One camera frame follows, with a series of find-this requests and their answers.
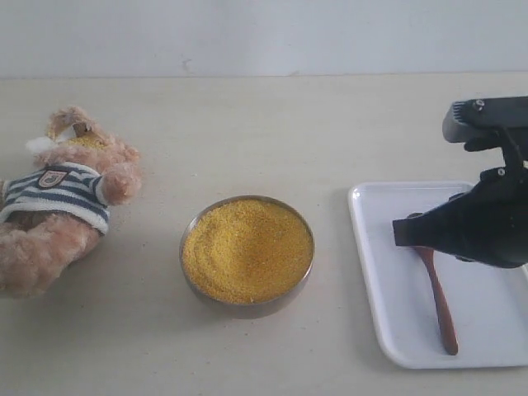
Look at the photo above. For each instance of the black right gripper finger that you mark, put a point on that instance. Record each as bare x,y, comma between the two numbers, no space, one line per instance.
477,118
486,224

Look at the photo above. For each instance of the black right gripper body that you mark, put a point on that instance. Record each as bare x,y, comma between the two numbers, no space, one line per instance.
513,144

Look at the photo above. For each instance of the dark brown wooden spoon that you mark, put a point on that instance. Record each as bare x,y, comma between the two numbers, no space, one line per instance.
444,319

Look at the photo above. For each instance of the plush teddy bear striped shirt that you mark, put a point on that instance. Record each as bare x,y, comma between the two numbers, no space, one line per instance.
55,215

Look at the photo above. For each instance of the white rectangular plastic tray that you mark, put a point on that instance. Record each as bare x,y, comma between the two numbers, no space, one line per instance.
488,305

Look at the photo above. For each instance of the metal bowl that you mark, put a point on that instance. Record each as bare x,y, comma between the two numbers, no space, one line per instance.
247,307

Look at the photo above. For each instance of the yellow millet grain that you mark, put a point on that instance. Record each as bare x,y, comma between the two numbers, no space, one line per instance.
247,251

